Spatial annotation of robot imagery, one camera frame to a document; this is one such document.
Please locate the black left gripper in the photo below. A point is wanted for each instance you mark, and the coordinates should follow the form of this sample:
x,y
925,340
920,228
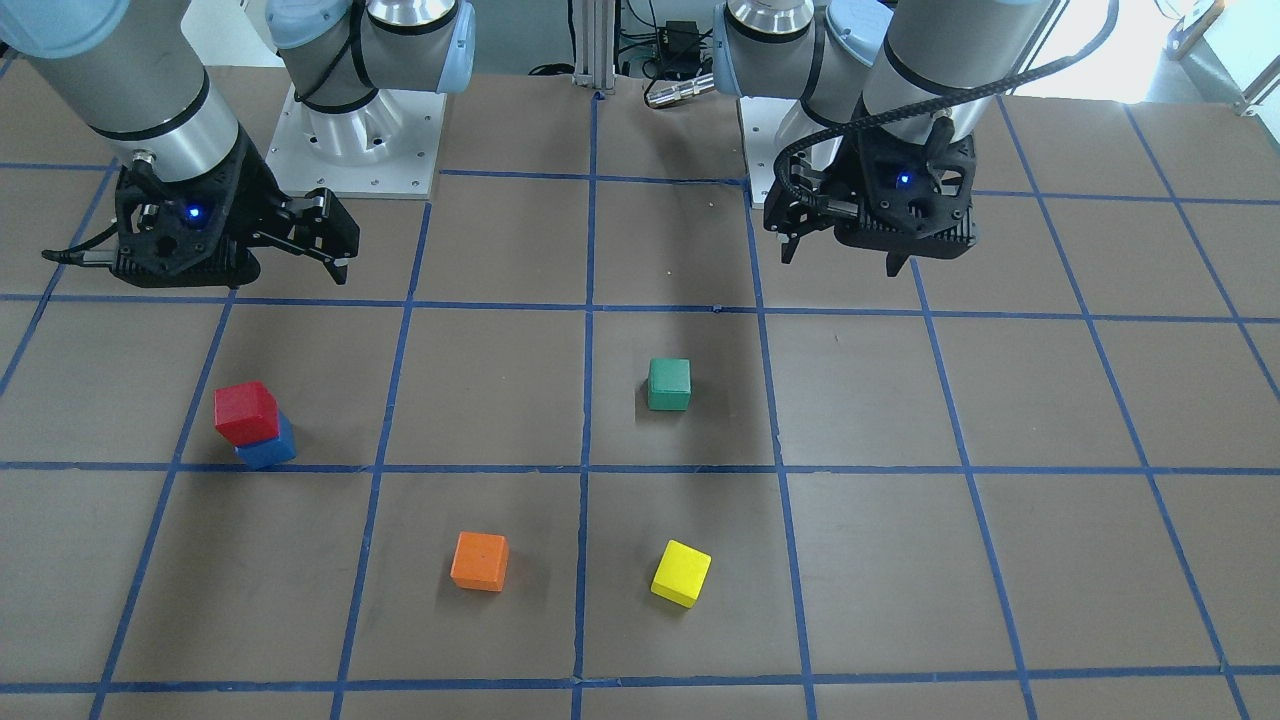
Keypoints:
x,y
843,172

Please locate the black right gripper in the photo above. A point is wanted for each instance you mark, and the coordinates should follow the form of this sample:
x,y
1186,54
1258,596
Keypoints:
x,y
257,192

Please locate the red wooden block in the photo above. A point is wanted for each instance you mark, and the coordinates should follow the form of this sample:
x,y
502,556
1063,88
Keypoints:
x,y
246,414

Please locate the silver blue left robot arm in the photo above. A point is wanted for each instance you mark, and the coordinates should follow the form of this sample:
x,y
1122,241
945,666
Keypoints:
x,y
854,60

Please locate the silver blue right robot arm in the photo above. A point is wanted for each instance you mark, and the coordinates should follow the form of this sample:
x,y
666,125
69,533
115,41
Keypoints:
x,y
127,70

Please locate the green wooden block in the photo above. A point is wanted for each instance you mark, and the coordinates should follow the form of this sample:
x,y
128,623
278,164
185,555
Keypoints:
x,y
669,384

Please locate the blue wooden block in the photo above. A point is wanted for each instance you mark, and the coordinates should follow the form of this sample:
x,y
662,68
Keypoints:
x,y
272,451

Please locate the orange wooden block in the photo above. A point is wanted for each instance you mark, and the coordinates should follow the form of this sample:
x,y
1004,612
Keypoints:
x,y
480,561

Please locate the yellow wooden block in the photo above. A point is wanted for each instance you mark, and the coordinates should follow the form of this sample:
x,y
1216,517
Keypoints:
x,y
681,574

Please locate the silver cylindrical connector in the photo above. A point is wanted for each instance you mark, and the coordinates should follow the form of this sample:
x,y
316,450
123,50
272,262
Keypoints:
x,y
680,91

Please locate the black electronics box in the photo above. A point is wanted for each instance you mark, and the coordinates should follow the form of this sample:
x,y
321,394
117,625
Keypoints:
x,y
678,44

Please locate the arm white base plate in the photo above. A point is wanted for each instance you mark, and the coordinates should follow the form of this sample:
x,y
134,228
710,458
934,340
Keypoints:
x,y
386,150
768,125

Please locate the aluminium frame post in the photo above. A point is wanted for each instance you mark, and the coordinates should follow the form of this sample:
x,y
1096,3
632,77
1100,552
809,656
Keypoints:
x,y
594,28

